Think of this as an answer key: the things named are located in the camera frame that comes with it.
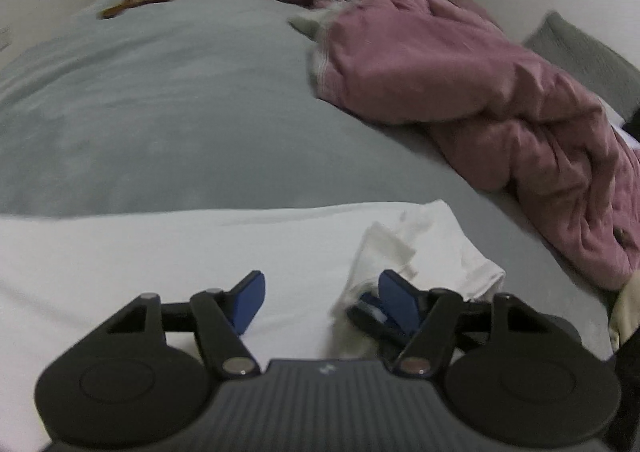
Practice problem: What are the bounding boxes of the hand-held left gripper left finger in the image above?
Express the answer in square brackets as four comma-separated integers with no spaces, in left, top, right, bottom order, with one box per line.
[102,270,266,379]

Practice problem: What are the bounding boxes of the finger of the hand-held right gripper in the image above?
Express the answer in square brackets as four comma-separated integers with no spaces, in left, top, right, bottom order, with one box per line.
[346,292,408,348]

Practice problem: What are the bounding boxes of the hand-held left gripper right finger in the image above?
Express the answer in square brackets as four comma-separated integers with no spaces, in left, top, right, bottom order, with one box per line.
[378,269,551,378]

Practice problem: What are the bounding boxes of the white pants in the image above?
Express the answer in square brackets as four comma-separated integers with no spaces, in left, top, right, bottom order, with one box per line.
[0,199,506,452]

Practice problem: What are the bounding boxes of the grey fleece blanket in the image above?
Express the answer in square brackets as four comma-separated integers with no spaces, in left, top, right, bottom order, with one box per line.
[0,0,621,363]

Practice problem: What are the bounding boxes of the beige cloth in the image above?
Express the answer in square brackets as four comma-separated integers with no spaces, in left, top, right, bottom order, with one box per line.
[609,271,640,353]

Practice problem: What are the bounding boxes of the pink quilt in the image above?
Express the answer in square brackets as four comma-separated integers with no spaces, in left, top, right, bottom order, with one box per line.
[239,0,640,291]

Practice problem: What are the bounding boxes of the light grey cloth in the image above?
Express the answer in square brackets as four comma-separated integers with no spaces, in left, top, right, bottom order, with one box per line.
[287,2,346,40]

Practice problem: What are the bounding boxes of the grey pillow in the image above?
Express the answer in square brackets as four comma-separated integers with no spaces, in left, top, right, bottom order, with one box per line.
[522,12,640,123]

